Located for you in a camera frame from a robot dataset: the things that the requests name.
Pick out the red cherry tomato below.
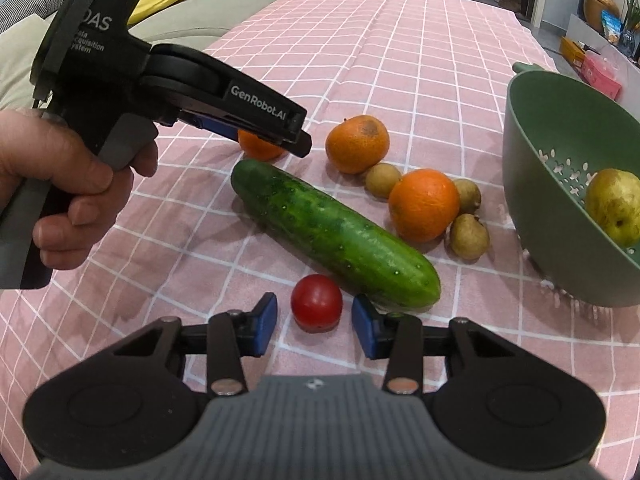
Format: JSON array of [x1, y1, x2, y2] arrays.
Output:
[[291, 274, 343, 333]]

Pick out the green cucumber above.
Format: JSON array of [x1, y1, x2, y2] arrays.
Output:
[[230, 158, 442, 310]]

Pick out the spotted orange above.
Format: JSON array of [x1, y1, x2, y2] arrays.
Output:
[[326, 115, 390, 174]]

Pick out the brown longan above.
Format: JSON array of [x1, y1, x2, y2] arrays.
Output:
[[449, 214, 490, 261], [364, 162, 401, 200], [454, 179, 482, 214]]

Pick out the yellow-green pear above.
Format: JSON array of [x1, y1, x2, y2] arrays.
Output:
[[585, 168, 639, 248]]

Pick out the left hand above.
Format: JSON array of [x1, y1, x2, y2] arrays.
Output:
[[1, 110, 158, 270]]

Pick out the beige sofa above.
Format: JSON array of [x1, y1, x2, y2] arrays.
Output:
[[0, 0, 344, 111]]

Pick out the pink checkered tablecloth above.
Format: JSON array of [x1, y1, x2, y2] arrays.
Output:
[[1, 0, 639, 479]]

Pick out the green colander bowl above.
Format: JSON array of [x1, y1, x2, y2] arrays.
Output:
[[502, 62, 639, 308]]

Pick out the pink storage box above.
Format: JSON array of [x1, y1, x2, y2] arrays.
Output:
[[580, 50, 622, 100]]

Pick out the orange box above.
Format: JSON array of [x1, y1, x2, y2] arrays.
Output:
[[560, 36, 586, 68]]

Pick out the white tv cabinet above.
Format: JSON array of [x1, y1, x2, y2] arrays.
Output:
[[566, 14, 640, 118]]

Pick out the potted green plant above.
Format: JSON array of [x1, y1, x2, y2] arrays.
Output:
[[617, 0, 640, 58]]

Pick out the blue snack bag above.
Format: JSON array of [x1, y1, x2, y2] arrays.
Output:
[[601, 10, 622, 44]]

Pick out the golden vase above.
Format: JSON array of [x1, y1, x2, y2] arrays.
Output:
[[582, 0, 620, 32]]

